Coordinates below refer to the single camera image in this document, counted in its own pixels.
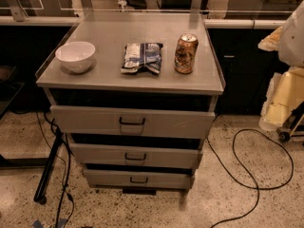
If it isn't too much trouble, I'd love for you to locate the grey top drawer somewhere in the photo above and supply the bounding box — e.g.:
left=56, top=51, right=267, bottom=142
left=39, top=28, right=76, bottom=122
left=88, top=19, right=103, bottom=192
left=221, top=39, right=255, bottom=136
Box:
left=50, top=105, right=215, bottom=139

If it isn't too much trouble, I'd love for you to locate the grey drawer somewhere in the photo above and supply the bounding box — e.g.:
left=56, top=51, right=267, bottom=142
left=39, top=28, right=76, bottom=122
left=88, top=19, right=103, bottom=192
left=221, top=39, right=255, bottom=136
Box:
left=50, top=105, right=215, bottom=139
left=84, top=169, right=194, bottom=189
left=70, top=143, right=202, bottom=169

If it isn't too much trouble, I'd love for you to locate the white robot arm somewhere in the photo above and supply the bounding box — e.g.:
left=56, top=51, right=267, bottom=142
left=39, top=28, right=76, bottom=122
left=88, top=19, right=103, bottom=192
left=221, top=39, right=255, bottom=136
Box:
left=258, top=1, right=304, bottom=131

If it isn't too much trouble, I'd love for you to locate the grey drawer cabinet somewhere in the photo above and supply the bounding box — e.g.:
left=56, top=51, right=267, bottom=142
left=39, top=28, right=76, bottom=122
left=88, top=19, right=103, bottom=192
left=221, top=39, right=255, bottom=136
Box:
left=37, top=12, right=225, bottom=178

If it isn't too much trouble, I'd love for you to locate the grey middle drawer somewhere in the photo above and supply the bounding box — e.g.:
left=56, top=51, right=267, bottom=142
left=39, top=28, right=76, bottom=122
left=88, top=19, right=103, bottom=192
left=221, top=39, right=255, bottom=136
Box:
left=70, top=143, right=202, bottom=169

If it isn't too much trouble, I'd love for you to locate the grey bottom drawer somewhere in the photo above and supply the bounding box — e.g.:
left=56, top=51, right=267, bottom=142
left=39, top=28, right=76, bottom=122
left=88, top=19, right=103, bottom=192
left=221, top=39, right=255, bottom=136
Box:
left=84, top=169, right=194, bottom=189

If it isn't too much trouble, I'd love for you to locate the orange soda can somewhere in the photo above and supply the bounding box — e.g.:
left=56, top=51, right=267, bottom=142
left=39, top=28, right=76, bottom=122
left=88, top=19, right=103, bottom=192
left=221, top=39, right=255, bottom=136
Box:
left=175, top=33, right=199, bottom=74

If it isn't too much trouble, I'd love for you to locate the blue white snack bag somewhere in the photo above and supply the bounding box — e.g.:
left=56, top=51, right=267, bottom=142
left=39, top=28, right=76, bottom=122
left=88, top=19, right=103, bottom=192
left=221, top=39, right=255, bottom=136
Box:
left=121, top=43, right=163, bottom=75

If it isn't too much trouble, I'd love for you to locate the white ceramic bowl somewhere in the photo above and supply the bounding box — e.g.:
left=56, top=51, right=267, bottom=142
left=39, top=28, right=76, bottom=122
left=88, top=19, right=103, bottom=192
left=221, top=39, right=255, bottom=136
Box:
left=55, top=41, right=96, bottom=73

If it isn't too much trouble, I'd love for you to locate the black stand leg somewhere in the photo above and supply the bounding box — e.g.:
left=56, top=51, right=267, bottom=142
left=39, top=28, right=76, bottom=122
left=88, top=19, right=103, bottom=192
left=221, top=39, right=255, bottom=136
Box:
left=33, top=128, right=62, bottom=205

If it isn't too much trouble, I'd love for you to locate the black floor cable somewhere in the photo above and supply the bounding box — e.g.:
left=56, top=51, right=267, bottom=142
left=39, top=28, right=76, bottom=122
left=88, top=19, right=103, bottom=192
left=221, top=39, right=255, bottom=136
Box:
left=206, top=128, right=295, bottom=228

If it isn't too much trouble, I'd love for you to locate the black cable bundle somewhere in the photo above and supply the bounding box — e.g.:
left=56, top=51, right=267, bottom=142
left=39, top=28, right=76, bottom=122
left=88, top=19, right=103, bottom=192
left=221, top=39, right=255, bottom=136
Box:
left=35, top=111, right=76, bottom=228

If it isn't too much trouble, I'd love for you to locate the white horizontal rail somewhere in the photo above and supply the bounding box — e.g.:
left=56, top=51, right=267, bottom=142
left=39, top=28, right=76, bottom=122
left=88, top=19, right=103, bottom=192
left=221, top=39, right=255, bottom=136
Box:
left=0, top=16, right=285, bottom=29

